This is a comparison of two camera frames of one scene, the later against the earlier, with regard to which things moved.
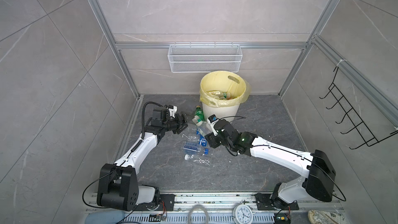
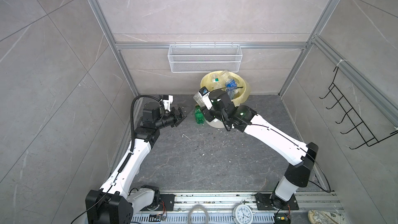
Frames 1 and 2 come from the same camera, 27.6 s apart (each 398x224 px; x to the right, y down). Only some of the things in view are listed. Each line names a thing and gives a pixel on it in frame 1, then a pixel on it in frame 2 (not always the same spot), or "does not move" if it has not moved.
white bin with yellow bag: (221, 94) does not move
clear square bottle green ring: (203, 126) -> (216, 83)
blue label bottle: (200, 139) -> (230, 83)
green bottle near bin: (199, 113) does not move
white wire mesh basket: (204, 58) does not move
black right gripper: (211, 139) -> (207, 114)
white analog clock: (243, 214) does not move
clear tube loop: (197, 206) does not move
